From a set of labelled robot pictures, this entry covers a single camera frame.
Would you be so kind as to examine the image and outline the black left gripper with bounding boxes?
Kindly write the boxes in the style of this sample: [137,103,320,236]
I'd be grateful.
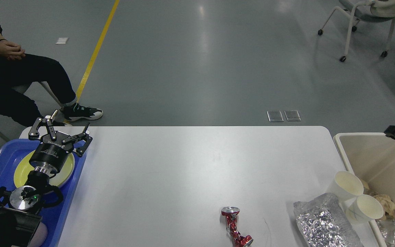
[28,110,93,174]

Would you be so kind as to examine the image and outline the beige plastic bin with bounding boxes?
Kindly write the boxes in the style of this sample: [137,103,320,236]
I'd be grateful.
[334,132,395,247]

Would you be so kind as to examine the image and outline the yellow plastic plate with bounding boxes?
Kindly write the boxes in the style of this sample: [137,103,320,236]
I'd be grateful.
[13,151,75,188]

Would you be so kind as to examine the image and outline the aluminium foil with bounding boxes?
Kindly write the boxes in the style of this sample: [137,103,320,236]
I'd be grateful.
[376,217,395,247]

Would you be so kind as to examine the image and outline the brown paper ball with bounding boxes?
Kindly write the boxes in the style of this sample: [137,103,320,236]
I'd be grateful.
[372,194,395,220]

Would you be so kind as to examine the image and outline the crushed red can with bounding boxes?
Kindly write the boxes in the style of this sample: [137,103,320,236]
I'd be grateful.
[221,206,253,247]

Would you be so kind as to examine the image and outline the pink mug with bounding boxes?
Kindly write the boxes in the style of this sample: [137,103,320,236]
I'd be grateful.
[27,222,48,247]

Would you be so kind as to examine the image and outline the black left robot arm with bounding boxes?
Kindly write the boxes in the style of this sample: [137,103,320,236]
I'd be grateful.
[0,115,92,247]

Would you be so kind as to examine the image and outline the blue plastic tray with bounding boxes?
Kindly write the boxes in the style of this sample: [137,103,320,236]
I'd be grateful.
[0,139,86,247]

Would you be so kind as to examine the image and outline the seated person in black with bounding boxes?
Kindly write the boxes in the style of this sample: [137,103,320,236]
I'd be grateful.
[0,25,103,127]

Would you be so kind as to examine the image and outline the floor outlet cover plate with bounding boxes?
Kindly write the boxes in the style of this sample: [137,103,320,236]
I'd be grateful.
[284,110,301,121]

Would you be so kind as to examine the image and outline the white paper cup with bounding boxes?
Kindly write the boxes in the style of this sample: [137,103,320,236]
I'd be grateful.
[326,171,364,206]
[345,195,385,223]

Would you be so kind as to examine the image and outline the white wheeled chair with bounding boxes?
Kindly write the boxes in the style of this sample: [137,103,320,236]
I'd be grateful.
[317,0,395,62]

